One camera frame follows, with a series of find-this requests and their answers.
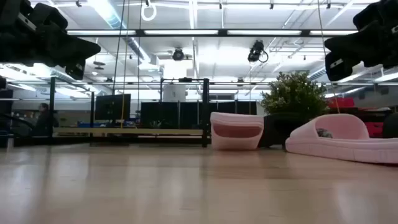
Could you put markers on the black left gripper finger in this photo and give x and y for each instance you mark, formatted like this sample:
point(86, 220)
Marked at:
point(87, 53)
point(88, 44)

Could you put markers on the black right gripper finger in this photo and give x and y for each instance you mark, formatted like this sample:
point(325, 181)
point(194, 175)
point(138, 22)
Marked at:
point(340, 49)
point(340, 40)

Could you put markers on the pink foam slide sandal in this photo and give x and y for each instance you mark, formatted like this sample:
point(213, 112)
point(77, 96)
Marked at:
point(342, 149)
point(236, 141)

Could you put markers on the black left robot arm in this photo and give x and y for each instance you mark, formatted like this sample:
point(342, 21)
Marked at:
point(11, 43)

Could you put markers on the black-framed wooden shelf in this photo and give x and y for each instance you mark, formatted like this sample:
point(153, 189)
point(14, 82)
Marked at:
point(124, 131)

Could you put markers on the black computer monitor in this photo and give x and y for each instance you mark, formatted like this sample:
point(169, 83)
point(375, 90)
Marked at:
point(112, 107)

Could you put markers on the green artificial flowering plant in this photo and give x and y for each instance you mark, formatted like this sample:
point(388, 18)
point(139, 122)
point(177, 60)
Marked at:
point(292, 93)

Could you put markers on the blue storage bins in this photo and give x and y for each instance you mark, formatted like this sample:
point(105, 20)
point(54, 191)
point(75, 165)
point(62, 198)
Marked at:
point(90, 124)

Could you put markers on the person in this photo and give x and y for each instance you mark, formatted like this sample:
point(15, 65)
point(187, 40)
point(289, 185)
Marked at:
point(45, 121)

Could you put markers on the black equipment stand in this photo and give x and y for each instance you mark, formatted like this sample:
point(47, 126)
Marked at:
point(5, 105)

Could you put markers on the red and black cart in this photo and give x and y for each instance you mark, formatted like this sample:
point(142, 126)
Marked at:
point(374, 129)

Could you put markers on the black LED light bar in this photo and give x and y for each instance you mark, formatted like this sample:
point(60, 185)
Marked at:
point(180, 32)

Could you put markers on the black partition panels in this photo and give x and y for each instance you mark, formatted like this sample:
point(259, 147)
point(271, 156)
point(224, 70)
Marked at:
point(161, 113)

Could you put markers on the black plant pot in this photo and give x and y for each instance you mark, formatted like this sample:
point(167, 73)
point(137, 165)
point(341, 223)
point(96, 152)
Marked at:
point(276, 130)

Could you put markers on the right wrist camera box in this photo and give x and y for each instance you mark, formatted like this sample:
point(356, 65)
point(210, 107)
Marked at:
point(335, 68)

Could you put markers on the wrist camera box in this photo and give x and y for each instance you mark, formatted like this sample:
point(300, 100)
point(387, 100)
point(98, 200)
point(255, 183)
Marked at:
point(76, 71)
point(335, 68)

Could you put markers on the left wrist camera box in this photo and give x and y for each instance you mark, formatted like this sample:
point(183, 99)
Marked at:
point(76, 71)

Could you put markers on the black ceiling-hung camera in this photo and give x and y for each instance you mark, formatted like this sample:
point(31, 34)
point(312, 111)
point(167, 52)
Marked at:
point(255, 51)
point(178, 55)

